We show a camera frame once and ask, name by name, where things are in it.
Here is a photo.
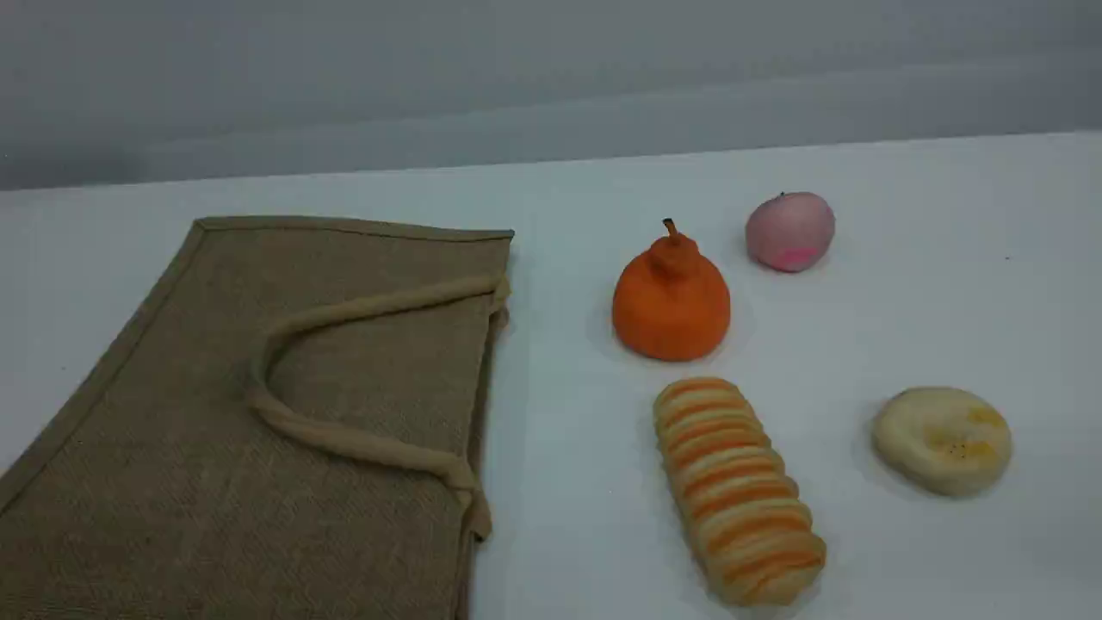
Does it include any orange toy fruit with stem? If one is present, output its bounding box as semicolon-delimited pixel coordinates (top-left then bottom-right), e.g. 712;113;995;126
611;218;733;363

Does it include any pink toy peach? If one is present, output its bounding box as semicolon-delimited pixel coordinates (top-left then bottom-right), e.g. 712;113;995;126
745;191;837;274

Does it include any brown jute bag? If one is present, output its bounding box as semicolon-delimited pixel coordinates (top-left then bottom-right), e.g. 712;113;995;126
0;215;516;620

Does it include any orange striped toy bread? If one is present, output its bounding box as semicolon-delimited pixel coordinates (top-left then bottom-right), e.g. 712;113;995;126
653;376;828;607

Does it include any pale yellow banana slice toy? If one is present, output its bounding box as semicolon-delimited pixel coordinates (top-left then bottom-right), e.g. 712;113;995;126
871;386;1014;498

